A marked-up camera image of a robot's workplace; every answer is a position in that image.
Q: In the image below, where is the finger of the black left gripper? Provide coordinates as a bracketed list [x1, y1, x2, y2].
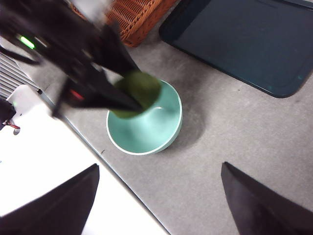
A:
[94, 23, 141, 74]
[69, 65, 142, 114]

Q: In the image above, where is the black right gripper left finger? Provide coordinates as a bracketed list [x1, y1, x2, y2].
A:
[0, 163, 100, 235]

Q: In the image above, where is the white slatted grille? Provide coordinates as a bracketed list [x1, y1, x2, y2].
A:
[0, 51, 40, 98]

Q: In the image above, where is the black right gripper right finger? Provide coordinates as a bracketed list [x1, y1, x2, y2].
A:
[221, 161, 313, 235]

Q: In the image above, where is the dark teal rectangular tray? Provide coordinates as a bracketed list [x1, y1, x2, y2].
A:
[158, 0, 313, 98]

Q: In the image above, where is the teal ceramic bowl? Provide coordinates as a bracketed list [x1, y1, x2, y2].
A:
[105, 79, 183, 156]

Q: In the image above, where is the green avocado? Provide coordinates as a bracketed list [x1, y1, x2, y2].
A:
[111, 70, 162, 119]

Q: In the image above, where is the brown wicker basket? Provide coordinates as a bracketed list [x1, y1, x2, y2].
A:
[67, 0, 180, 48]

